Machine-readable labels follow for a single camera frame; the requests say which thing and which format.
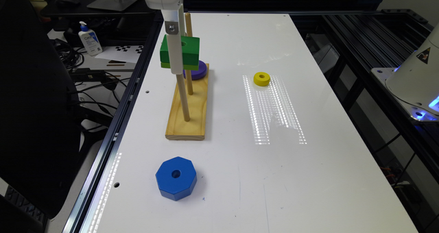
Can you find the front wooden peg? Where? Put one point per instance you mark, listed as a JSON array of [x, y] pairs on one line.
[[183, 97]]

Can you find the green square block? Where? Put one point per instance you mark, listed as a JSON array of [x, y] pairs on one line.
[[190, 53]]

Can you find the white lotion pump bottle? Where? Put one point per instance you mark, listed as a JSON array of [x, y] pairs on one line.
[[89, 39]]

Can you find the black computer mouse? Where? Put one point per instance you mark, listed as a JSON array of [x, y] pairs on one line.
[[67, 3]]

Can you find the checkerboard calibration sheet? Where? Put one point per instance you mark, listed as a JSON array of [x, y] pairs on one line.
[[122, 53]]

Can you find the wooden peg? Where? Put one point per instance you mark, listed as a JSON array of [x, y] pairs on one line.
[[188, 23], [189, 82], [183, 97]]

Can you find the black office chair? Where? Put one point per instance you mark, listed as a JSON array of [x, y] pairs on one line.
[[41, 114]]

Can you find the middle wooden peg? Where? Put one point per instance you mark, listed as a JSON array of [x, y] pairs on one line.
[[189, 82]]

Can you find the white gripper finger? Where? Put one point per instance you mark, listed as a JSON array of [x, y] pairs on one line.
[[181, 21], [173, 40]]

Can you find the wooden peg base board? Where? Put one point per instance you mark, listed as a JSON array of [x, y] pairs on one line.
[[177, 128]]

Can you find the back wooden peg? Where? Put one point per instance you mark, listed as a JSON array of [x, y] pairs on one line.
[[188, 23]]

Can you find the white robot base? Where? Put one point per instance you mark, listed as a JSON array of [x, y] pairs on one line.
[[414, 84]]

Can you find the blue octagonal block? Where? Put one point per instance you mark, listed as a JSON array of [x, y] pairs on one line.
[[176, 178]]

